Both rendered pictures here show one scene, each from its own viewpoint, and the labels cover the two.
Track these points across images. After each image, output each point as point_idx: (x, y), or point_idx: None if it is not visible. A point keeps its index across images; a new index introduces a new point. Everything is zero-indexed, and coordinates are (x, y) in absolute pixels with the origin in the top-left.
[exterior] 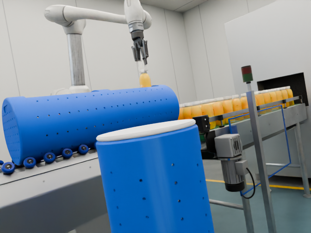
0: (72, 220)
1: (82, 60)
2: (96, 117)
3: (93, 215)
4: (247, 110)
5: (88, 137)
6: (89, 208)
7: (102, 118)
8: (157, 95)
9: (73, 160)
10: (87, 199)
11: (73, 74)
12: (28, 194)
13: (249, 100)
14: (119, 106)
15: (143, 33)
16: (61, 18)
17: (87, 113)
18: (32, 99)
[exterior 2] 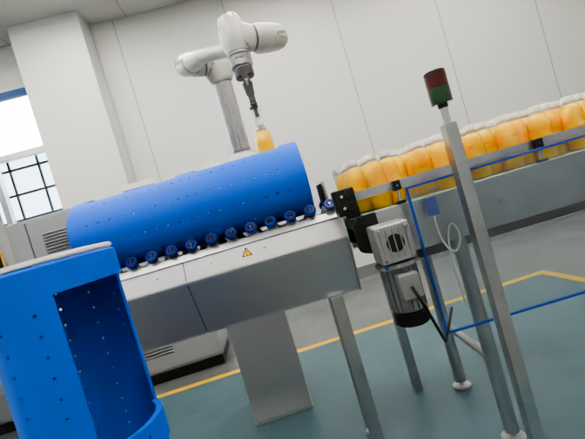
0: (151, 338)
1: (237, 115)
2: (155, 217)
3: (178, 335)
4: (497, 155)
5: (153, 243)
6: (169, 327)
7: (164, 217)
8: (261, 166)
9: (137, 271)
10: (161, 316)
11: (229, 138)
12: None
13: (447, 143)
14: (190, 196)
15: (248, 67)
16: (185, 71)
17: (144, 212)
18: (89, 205)
